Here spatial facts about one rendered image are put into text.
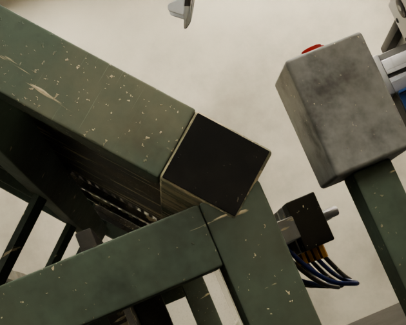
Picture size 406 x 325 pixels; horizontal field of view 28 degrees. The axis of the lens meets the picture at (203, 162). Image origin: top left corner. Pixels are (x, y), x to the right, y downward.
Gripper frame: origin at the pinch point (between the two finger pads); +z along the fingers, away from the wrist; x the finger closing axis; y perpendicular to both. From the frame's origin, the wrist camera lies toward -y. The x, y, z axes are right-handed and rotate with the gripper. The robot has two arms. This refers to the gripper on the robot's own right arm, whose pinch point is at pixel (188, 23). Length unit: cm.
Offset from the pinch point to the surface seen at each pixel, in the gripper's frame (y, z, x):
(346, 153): -34, 43, 85
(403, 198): -43, 48, 82
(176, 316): 37, 97, -347
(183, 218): -13, 54, 89
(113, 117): -3, 41, 89
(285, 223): -27, 52, 59
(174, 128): -11, 41, 88
